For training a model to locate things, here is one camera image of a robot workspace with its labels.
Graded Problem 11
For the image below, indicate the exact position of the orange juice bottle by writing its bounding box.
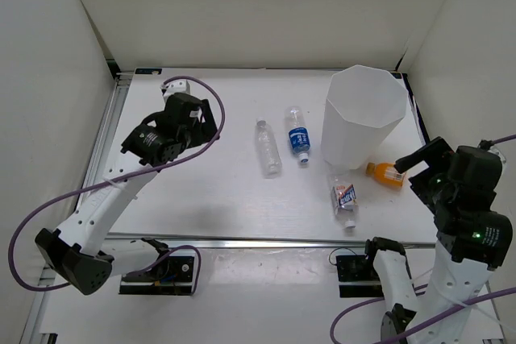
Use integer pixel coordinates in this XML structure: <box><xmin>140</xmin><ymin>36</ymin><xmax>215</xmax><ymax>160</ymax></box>
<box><xmin>365</xmin><ymin>163</ymin><xmax>405</xmax><ymax>189</ymax></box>

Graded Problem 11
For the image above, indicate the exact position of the crushed red-blue label bottle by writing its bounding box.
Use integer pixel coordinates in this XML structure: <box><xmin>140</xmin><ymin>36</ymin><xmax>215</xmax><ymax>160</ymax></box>
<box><xmin>330</xmin><ymin>175</ymin><xmax>358</xmax><ymax>230</ymax></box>

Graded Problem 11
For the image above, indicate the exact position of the blue label plastic bottle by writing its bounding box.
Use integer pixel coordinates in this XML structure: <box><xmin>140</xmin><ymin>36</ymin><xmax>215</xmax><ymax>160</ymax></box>
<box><xmin>285</xmin><ymin>106</ymin><xmax>311</xmax><ymax>164</ymax></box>

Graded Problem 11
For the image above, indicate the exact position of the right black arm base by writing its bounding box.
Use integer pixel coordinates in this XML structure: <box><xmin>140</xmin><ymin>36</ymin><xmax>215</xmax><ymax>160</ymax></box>
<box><xmin>328</xmin><ymin>247</ymin><xmax>383</xmax><ymax>298</ymax></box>

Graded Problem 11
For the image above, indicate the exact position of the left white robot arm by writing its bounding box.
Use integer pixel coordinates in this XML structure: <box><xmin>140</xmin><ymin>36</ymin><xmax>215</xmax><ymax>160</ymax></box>
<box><xmin>35</xmin><ymin>93</ymin><xmax>218</xmax><ymax>295</ymax></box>

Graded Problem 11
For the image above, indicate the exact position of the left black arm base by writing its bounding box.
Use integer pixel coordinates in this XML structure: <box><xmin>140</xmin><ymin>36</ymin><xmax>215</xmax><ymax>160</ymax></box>
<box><xmin>119</xmin><ymin>238</ymin><xmax>202</xmax><ymax>296</ymax></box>

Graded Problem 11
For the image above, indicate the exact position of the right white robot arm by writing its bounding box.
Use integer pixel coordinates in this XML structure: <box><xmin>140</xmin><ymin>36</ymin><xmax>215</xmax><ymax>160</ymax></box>
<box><xmin>362</xmin><ymin>137</ymin><xmax>513</xmax><ymax>343</ymax></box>

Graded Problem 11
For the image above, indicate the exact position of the white plastic bin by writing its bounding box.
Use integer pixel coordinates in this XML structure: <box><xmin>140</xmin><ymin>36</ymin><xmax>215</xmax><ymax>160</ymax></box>
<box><xmin>321</xmin><ymin>64</ymin><xmax>408</xmax><ymax>169</ymax></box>

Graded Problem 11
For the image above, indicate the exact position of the white table board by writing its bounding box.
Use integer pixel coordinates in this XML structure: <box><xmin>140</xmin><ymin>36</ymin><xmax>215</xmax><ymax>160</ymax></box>
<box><xmin>111</xmin><ymin>69</ymin><xmax>436</xmax><ymax>244</ymax></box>

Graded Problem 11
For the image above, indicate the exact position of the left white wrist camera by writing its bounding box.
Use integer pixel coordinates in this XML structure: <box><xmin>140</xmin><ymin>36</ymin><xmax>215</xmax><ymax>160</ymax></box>
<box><xmin>160</xmin><ymin>79</ymin><xmax>190</xmax><ymax>102</ymax></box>

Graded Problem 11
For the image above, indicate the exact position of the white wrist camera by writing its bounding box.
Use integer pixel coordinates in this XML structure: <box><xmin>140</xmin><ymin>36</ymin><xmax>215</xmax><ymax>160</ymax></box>
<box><xmin>478</xmin><ymin>139</ymin><xmax>506</xmax><ymax>167</ymax></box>
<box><xmin>160</xmin><ymin>79</ymin><xmax>190</xmax><ymax>102</ymax></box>

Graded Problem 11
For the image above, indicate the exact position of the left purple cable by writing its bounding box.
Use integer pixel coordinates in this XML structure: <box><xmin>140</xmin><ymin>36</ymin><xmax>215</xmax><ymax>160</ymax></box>
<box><xmin>7</xmin><ymin>76</ymin><xmax>226</xmax><ymax>292</ymax></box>

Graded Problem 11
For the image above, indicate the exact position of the purple cable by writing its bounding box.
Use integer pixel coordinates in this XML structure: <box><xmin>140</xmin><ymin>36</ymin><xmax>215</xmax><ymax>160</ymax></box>
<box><xmin>330</xmin><ymin>133</ymin><xmax>516</xmax><ymax>344</ymax></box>
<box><xmin>7</xmin><ymin>76</ymin><xmax>226</xmax><ymax>292</ymax></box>

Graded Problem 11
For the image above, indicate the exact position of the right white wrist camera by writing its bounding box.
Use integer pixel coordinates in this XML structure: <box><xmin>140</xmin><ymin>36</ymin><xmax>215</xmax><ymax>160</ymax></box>
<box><xmin>478</xmin><ymin>139</ymin><xmax>506</xmax><ymax>167</ymax></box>

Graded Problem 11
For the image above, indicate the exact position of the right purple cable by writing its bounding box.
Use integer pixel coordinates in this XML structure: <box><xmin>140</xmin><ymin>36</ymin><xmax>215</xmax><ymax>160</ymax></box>
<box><xmin>330</xmin><ymin>133</ymin><xmax>516</xmax><ymax>344</ymax></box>

